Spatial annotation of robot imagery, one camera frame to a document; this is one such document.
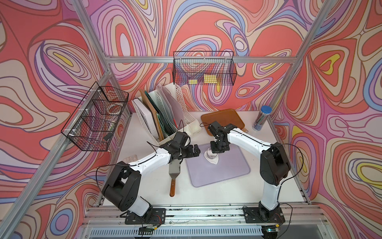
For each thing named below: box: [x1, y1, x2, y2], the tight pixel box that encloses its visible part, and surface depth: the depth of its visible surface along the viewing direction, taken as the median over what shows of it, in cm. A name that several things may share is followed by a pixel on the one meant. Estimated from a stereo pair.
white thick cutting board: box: [132, 98, 159, 140], surface depth 88 cm
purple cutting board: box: [185, 143, 251, 188], surface depth 91 cm
